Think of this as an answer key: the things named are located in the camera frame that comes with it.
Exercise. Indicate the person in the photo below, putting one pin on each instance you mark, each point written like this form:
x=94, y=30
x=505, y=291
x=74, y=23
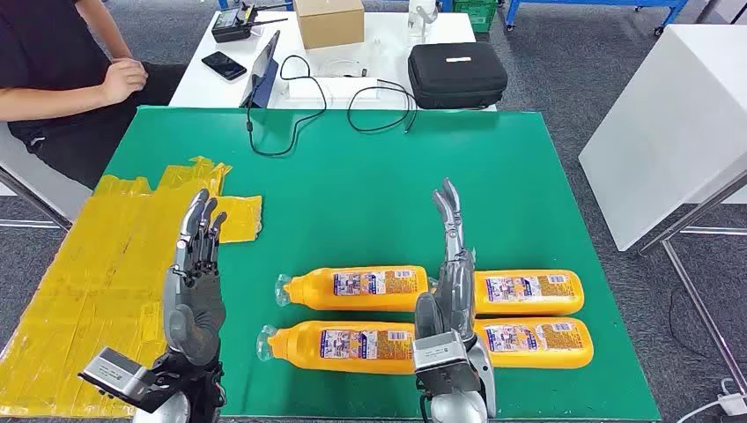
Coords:
x=46, y=46

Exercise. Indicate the flat white box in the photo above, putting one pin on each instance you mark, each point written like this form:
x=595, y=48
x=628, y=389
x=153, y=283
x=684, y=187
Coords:
x=332, y=90

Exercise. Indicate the white power strip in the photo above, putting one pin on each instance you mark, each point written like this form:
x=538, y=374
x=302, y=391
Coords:
x=732, y=404

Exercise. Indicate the blue metal frame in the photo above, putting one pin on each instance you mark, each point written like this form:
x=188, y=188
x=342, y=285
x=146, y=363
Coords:
x=512, y=14
x=223, y=3

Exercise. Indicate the large white table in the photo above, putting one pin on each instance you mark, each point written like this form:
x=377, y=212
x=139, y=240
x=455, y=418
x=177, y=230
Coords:
x=671, y=117

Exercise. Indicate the white bench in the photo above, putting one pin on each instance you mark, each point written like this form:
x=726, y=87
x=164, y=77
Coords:
x=52, y=198

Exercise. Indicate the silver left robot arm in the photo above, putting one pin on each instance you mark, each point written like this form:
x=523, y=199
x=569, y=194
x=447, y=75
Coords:
x=169, y=408

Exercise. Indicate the black carrying case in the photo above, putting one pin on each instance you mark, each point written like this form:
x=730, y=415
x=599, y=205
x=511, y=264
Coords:
x=458, y=76

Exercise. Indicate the metal bench leg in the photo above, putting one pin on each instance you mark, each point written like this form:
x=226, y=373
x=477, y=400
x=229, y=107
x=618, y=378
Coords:
x=35, y=198

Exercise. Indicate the cardboard box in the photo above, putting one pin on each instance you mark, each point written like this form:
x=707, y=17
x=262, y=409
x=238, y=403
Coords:
x=328, y=23

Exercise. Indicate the dark blue tablet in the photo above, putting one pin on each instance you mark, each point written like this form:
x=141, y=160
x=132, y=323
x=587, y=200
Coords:
x=264, y=73

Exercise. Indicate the black radio with antennas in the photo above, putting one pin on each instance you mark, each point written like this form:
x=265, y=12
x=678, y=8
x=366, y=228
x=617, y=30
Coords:
x=230, y=26

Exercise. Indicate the yellow tape sheet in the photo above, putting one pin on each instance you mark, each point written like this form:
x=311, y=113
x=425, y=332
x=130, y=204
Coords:
x=87, y=263

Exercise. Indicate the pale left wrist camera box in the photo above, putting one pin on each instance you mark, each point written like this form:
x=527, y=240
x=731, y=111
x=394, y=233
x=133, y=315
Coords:
x=114, y=371

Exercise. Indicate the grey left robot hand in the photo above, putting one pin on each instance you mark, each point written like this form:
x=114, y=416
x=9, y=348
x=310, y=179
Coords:
x=195, y=315

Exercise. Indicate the orange plastic bottle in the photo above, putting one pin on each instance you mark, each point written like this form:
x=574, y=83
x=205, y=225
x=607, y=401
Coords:
x=315, y=289
x=525, y=360
x=303, y=347
x=525, y=306

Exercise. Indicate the black smartphone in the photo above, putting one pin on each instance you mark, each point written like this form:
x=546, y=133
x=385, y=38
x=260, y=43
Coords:
x=224, y=65

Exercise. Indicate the metal table leg frame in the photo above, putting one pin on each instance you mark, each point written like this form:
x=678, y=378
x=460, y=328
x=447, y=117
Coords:
x=698, y=303

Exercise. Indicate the person's right forearm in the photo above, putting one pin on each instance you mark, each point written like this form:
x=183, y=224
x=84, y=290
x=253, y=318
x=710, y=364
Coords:
x=52, y=102

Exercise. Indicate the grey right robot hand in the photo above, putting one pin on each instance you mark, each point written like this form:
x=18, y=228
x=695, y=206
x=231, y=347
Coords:
x=458, y=292

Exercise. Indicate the person's right hand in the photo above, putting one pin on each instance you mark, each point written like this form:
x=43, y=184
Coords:
x=124, y=82

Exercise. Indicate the green plastic crate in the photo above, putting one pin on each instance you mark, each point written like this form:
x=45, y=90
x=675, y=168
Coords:
x=475, y=14

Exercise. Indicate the green work table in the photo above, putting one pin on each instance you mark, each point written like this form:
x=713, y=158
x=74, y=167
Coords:
x=379, y=192

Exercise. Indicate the person's left forearm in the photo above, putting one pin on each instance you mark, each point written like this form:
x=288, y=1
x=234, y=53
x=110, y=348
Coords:
x=102, y=26

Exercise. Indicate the white desk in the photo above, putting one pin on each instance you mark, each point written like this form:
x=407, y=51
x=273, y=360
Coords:
x=397, y=35

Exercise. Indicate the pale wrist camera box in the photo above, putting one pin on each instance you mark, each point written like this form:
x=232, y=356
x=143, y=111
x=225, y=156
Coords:
x=437, y=350
x=114, y=371

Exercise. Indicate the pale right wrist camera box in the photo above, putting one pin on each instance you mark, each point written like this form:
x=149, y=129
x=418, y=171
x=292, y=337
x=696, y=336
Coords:
x=437, y=350

